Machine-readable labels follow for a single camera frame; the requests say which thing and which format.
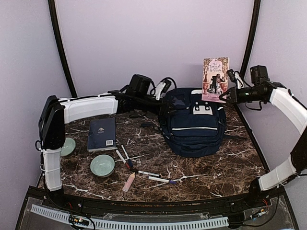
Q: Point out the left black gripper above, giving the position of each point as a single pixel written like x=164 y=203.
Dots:
x=162 y=103

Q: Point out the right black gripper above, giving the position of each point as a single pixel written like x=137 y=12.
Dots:
x=235 y=97

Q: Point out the pink Shakespeare story book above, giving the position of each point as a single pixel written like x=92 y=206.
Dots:
x=215 y=79

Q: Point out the navy blue student backpack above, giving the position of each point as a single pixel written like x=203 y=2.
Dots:
x=195 y=128

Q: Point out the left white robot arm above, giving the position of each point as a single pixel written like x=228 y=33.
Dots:
x=59 y=112

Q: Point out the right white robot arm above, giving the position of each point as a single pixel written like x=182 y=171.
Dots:
x=296 y=113

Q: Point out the dark blue hardcover book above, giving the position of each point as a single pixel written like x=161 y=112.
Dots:
x=102 y=135

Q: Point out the blue capped white marker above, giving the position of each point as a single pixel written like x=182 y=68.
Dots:
x=128 y=158

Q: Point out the red capped white marker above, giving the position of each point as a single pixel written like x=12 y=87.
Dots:
x=122 y=159

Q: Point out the black capped white marker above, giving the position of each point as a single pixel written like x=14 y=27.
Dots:
x=146 y=173

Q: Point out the purple capped white marker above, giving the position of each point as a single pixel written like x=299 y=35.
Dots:
x=161 y=180

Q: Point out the near celadon green bowl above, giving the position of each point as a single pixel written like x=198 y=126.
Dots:
x=102 y=165

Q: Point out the celadon green bowl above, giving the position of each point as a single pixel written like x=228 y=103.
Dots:
x=102 y=165
x=68 y=147

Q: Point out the pink pencil-shaped eraser tube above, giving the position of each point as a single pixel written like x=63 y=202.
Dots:
x=129 y=182

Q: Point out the far celadon green bowl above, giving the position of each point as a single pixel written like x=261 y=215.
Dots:
x=68 y=147

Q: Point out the small green circuit board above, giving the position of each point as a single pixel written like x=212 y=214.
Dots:
x=78 y=221

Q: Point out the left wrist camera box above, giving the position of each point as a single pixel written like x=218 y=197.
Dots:
x=139 y=84

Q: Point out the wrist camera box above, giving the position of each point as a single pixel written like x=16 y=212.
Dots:
x=259 y=75
x=139 y=84

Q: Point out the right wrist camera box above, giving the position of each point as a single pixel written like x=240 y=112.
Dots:
x=259 y=75

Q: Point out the right black frame post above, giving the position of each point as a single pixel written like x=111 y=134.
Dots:
x=251 y=37

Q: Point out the black frame post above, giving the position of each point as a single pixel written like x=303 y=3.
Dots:
x=60 y=47
x=251 y=37

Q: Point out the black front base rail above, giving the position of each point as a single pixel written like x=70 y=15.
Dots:
x=96 y=207

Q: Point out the white slotted cable duct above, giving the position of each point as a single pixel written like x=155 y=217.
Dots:
x=134 y=223

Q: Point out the left black frame post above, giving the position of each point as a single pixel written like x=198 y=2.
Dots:
x=60 y=47

